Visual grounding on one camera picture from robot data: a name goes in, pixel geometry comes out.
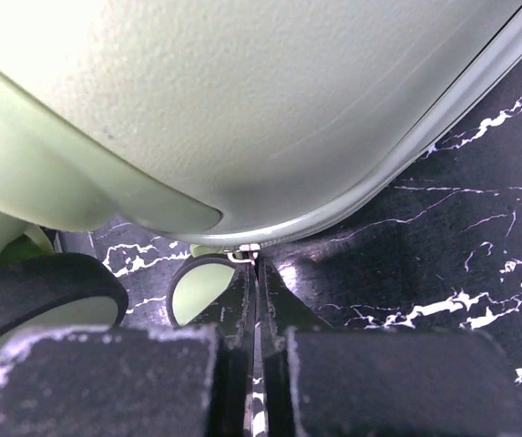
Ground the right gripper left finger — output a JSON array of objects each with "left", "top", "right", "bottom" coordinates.
[{"left": 0, "top": 269, "right": 251, "bottom": 436}]

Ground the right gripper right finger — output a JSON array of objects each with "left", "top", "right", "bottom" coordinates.
[{"left": 257, "top": 261, "right": 522, "bottom": 436}]

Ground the metal zipper pull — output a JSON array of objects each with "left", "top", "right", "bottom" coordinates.
[{"left": 227, "top": 243, "right": 261, "bottom": 266}]

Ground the green hard-shell suitcase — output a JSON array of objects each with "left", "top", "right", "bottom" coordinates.
[{"left": 0, "top": 1, "right": 522, "bottom": 255}]

